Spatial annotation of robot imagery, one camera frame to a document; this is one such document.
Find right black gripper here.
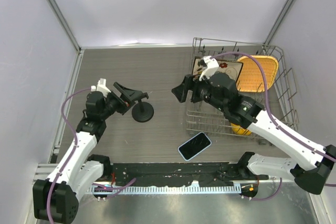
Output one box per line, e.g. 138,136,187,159
172,70,227,112

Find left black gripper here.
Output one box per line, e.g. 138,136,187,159
100,82,142,120

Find black phone stand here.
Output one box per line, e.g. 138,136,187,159
132,93,154,123

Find blue-cased smartphone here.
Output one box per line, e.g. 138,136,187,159
177,132,212,161

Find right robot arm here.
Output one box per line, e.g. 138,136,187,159
172,72,335,195

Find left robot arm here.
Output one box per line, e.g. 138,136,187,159
33,79,149,223

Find orange woven basket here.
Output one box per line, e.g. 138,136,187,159
237,55,279,93

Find yellow bowl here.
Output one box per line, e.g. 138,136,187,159
230,123,251,136

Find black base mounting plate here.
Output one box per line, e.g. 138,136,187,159
100,162,269,187

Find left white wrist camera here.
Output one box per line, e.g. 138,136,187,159
91,78,111,98

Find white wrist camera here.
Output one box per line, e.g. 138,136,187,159
198,56,219,81
91,78,111,98

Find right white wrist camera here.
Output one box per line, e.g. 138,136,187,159
198,56,219,81

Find grey wire dish rack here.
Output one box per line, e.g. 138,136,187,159
186,38,298,145

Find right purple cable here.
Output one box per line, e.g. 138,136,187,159
214,52,336,201

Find white slotted cable duct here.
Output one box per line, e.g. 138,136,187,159
86,185,242,195

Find left aluminium frame post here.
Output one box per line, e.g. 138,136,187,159
46,0,81,52

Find aluminium frame post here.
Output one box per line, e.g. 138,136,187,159
46,0,81,52
264,0,296,45

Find right aluminium frame post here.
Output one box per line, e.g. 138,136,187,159
264,0,296,45

